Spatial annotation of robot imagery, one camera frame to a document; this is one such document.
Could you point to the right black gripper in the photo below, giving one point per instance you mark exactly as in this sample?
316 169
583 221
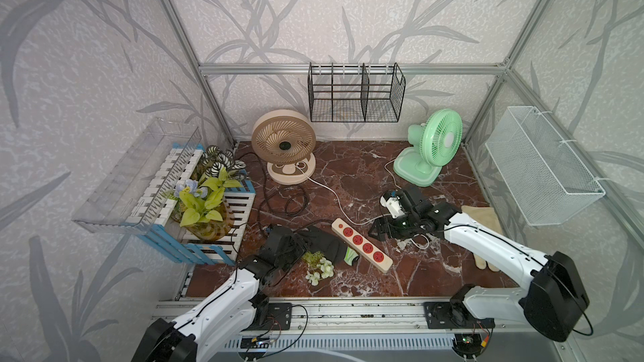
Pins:
379 229

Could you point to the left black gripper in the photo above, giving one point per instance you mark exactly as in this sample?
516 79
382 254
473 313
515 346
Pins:
299 247

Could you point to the beige power strip red sockets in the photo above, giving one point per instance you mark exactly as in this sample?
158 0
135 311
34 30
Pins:
362 245

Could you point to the black work glove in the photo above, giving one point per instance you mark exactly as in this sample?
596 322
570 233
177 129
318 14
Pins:
329 245

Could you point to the white artificial flower sprig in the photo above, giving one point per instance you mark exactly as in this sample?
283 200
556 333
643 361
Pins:
318 267

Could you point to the beige round desk fan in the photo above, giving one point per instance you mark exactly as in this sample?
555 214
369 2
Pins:
285 140

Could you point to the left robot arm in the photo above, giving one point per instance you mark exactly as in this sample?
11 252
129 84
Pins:
198 334

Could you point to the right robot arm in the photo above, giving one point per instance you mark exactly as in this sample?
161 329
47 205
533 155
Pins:
550 297

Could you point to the green desk fan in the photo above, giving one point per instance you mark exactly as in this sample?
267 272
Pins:
432 146

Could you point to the potted green plant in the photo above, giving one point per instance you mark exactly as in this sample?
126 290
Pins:
201 207

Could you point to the beige work glove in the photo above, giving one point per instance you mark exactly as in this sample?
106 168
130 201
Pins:
485 216

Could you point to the blue white wooden crate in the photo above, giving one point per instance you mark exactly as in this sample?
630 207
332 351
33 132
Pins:
180 246

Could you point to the striped leaf plant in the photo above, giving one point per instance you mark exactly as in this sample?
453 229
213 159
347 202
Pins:
214 160

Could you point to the clear plastic tray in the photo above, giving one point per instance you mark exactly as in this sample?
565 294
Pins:
130 199

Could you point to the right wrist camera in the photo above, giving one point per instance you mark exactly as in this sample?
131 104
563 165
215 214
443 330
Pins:
392 203

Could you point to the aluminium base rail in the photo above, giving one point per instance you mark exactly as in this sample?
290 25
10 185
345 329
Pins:
370 324

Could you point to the black wire basket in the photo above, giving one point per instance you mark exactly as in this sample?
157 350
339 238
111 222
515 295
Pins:
356 93

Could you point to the white wire basket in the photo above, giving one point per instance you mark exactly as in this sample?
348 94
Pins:
547 179

